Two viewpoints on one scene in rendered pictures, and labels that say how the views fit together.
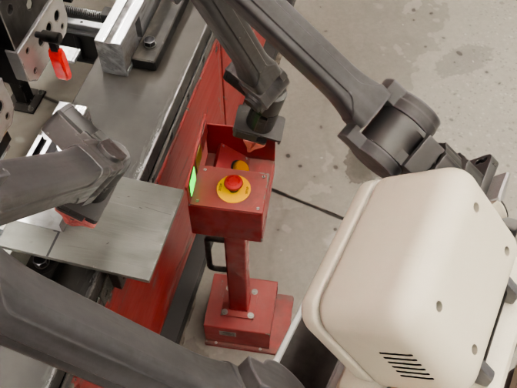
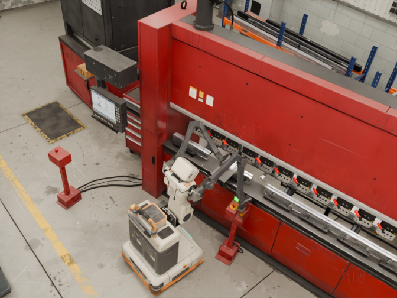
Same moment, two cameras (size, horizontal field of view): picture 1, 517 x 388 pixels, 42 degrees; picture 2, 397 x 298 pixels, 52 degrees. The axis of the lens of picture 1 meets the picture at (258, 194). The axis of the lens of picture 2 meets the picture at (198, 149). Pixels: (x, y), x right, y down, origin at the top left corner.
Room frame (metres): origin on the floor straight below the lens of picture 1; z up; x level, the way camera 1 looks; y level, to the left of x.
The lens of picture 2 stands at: (1.32, -2.64, 3.93)
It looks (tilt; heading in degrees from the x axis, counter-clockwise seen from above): 42 degrees down; 109
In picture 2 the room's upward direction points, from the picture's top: 6 degrees clockwise
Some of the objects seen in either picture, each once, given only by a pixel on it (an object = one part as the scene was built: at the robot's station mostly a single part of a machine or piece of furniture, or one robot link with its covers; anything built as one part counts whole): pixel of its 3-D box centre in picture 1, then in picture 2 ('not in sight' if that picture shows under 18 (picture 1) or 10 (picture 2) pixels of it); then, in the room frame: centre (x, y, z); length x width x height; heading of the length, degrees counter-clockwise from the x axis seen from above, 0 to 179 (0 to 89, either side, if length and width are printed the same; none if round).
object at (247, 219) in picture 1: (233, 178); (237, 210); (0.86, 0.06, 0.75); 0.20 x 0.16 x 0.18; 171
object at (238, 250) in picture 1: (237, 258); (233, 231); (0.86, 0.06, 0.39); 0.05 x 0.05 x 0.54; 81
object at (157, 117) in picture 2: not in sight; (173, 107); (-0.26, 0.83, 1.15); 0.85 x 0.25 x 2.30; 76
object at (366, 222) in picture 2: not in sight; (365, 215); (1.97, 0.08, 1.26); 0.15 x 0.09 x 0.17; 166
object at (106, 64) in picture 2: not in sight; (112, 94); (-0.69, 0.27, 1.53); 0.51 x 0.25 x 0.85; 165
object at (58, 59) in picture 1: (54, 55); not in sight; (0.78, 0.32, 1.20); 0.04 x 0.02 x 0.10; 76
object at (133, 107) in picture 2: not in sight; (125, 110); (-0.68, 0.48, 1.18); 0.40 x 0.24 x 0.07; 166
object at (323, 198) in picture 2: not in sight; (324, 193); (1.59, 0.18, 1.26); 0.15 x 0.09 x 0.17; 166
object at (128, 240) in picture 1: (93, 218); (224, 171); (0.61, 0.28, 1.00); 0.26 x 0.18 x 0.01; 76
